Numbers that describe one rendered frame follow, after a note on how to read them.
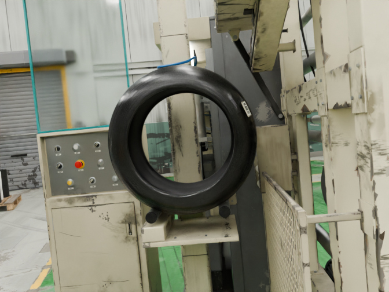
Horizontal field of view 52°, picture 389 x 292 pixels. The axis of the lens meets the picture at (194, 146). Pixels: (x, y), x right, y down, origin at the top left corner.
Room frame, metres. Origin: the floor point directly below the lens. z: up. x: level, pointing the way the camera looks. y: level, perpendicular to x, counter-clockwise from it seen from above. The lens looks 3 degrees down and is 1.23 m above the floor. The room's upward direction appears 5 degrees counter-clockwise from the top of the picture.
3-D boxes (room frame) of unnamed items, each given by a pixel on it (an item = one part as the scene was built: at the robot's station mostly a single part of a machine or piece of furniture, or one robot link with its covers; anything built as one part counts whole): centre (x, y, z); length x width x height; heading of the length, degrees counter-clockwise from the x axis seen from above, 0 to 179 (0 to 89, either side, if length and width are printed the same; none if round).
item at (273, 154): (1.86, -0.35, 1.05); 0.20 x 0.15 x 0.30; 176
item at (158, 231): (1.67, 0.18, 0.83); 0.36 x 0.09 x 0.06; 176
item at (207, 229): (1.66, 0.04, 0.80); 0.37 x 0.36 x 0.02; 86
